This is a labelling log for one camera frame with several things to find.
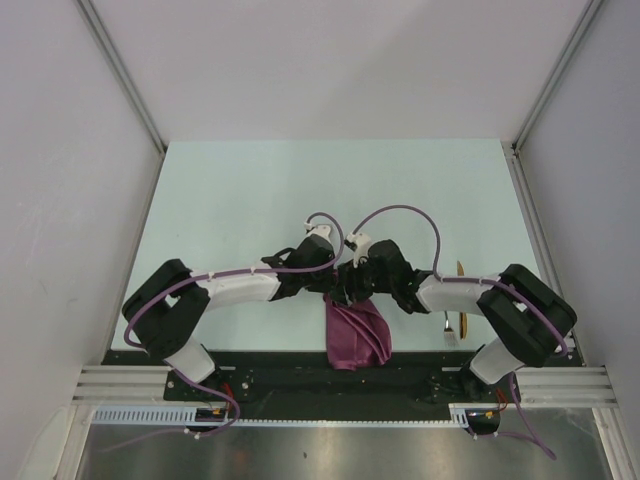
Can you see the right aluminium frame post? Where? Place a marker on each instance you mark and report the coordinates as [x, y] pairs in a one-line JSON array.
[[568, 52]]

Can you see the magenta satin napkin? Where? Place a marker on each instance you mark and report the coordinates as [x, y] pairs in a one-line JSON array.
[[357, 335]]

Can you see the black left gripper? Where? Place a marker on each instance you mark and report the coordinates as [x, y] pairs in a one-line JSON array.
[[326, 285]]

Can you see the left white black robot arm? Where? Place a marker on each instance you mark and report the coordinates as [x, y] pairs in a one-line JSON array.
[[162, 314]]

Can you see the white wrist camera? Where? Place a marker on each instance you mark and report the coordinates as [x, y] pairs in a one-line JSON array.
[[359, 244], [323, 231]]

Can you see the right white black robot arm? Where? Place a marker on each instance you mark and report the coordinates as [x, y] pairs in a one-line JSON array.
[[530, 320]]

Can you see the silver metal fork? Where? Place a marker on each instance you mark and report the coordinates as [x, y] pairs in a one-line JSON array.
[[449, 334]]

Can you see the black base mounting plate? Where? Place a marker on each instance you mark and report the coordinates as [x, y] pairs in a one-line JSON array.
[[302, 386]]

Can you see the aluminium front rail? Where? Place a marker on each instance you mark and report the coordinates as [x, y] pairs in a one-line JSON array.
[[564, 387]]

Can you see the gold butter knife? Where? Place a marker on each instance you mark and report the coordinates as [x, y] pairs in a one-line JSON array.
[[463, 305]]

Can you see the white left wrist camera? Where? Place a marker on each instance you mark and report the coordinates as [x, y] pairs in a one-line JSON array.
[[323, 231]]

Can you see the white slotted cable duct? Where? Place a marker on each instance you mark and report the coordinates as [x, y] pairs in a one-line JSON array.
[[202, 417]]

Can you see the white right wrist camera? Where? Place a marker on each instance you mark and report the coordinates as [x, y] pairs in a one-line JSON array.
[[359, 244]]

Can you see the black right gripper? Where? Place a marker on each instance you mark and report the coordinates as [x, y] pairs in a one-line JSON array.
[[348, 282]]

